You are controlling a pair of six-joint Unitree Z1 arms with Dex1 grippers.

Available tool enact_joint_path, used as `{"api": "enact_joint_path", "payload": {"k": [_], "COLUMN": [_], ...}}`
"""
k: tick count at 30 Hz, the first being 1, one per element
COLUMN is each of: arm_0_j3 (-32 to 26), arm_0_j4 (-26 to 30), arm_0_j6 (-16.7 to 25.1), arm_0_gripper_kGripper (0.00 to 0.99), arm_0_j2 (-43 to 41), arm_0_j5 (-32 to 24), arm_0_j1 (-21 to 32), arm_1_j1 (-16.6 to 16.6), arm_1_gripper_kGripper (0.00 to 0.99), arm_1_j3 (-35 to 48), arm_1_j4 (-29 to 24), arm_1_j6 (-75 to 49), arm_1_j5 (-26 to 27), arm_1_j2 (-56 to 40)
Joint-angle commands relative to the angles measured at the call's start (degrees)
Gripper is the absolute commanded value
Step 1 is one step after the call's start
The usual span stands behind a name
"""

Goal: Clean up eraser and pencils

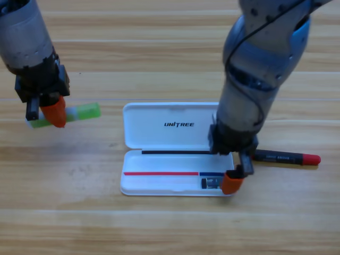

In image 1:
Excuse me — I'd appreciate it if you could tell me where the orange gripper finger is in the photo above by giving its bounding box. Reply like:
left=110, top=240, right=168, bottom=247
left=222, top=152, right=254, bottom=195
left=39, top=95, right=66, bottom=129
left=25, top=97, right=40, bottom=122

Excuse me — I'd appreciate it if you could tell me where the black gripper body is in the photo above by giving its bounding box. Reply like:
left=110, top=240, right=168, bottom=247
left=14, top=54, right=71, bottom=104
left=208, top=123, right=259, bottom=156

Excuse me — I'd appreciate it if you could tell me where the black marker with red cap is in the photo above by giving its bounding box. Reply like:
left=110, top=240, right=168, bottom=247
left=251, top=148, right=321, bottom=166

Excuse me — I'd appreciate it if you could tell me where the green and white glue stick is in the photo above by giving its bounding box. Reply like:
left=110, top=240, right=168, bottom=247
left=25, top=102, right=101, bottom=130

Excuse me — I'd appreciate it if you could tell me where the white Unitree pencil case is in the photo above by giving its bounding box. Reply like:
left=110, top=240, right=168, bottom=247
left=120, top=102, right=237, bottom=197

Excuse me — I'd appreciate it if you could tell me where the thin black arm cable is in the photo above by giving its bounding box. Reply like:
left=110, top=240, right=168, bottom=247
left=224, top=0, right=314, bottom=127

